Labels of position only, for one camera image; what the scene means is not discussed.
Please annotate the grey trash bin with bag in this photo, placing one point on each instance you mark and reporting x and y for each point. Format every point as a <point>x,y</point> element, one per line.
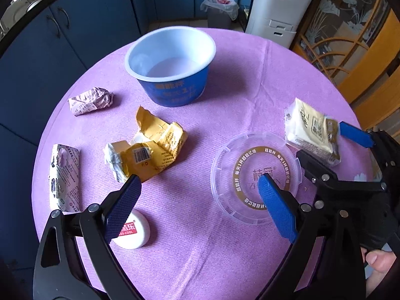
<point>220,13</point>

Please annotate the beige tissue pack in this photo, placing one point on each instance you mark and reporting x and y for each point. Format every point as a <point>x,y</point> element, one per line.
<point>310,130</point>

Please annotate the white drawer cabinet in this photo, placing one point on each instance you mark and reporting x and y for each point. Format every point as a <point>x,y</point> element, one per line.
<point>276,20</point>

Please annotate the blue paper bowl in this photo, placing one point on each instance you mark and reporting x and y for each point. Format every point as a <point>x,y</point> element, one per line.
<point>172,64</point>

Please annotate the pink wrapper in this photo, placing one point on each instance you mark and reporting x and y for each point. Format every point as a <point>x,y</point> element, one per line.
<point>96,98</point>

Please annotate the white plastic jar lid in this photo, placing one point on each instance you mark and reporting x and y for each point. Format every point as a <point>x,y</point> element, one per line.
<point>135,232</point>

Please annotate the yellow crumpled paper bag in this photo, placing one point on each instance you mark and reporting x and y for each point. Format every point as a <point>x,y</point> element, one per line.
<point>155,146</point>

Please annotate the person right hand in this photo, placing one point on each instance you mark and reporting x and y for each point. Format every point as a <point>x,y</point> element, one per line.
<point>380,261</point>

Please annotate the clear plastic round lid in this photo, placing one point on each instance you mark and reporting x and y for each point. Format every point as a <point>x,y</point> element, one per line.
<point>237,168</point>

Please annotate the wooden glass door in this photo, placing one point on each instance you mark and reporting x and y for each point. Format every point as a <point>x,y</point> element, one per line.
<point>355,44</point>

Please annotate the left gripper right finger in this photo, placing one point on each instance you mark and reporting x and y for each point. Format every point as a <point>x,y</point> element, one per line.
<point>339,272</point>

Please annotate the silver foil packet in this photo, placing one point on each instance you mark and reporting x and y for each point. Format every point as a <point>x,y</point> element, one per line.
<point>64,193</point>

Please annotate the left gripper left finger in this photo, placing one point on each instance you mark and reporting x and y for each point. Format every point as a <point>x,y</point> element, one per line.
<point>59,272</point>

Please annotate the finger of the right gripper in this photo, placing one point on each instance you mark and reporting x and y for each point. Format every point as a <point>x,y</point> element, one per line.
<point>356,135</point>
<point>321,176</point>

